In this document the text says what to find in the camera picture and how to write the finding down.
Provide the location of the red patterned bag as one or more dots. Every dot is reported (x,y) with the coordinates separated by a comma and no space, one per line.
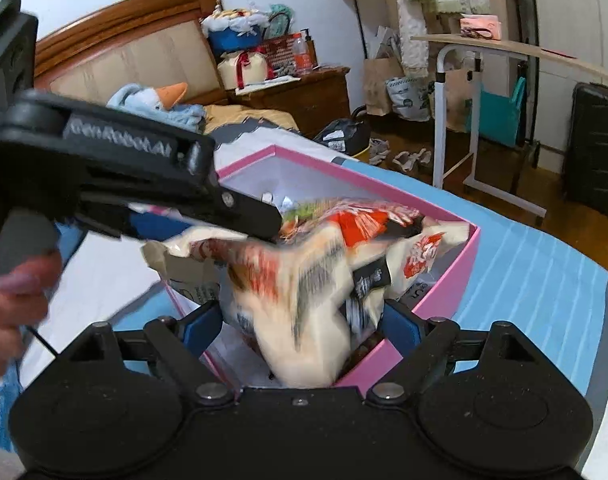
(281,57)

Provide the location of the brown paper bag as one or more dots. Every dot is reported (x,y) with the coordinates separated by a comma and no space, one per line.
(381,87)

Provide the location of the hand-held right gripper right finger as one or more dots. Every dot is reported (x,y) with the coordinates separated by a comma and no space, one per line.
(404,327)

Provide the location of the wooden padded headboard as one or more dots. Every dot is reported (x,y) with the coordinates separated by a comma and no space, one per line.
(113,65)

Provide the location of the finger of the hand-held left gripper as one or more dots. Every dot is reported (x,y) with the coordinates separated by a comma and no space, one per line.
(249,220)

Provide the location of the large white noodle bag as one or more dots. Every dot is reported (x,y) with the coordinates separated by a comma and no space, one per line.
(284,310)

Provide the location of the blue striped bed sheet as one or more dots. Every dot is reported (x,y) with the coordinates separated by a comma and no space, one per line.
(524,280)

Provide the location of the blue gift basket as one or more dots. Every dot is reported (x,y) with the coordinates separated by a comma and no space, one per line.
(233,35)

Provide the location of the person's left hand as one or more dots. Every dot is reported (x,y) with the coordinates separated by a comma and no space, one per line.
(13,305)

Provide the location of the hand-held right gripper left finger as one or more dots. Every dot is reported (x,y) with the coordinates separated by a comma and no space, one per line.
(203,327)

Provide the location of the black plastic bag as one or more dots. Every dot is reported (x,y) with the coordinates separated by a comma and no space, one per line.
(344,135)

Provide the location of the beige shoe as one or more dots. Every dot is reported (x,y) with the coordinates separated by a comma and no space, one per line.
(379,150)
(414,160)

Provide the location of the teal bag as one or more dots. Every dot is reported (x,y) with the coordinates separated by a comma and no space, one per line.
(499,115)

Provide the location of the pink cardboard box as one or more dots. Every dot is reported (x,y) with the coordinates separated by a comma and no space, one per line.
(434,300)

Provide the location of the yellow pillow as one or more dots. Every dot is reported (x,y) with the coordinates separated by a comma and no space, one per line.
(249,117)

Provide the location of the blue goose plush toy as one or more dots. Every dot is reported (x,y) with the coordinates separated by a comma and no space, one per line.
(148,100)

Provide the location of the brown wooden nightstand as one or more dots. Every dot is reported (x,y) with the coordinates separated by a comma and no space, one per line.
(304,102)

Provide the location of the white wardrobe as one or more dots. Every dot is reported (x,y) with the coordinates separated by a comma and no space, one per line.
(579,5)

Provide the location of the orange bottle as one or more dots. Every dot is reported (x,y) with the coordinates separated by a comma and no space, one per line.
(303,57)

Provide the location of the red booklet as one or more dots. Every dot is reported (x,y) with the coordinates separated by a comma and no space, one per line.
(551,52)

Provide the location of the white papers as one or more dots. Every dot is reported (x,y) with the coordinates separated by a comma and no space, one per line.
(264,86)

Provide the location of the wooden rolling side table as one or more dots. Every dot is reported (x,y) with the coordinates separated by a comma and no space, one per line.
(489,47)

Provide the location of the pink tissue pack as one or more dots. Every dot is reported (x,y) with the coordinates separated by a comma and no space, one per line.
(480,27)

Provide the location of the cream gift bag red ribbon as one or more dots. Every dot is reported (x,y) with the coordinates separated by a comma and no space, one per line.
(241,71)

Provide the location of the black suitcase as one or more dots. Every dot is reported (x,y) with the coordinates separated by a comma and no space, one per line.
(596,150)

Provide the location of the white grey plastic bag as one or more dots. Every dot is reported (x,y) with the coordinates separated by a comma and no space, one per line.
(409,100)

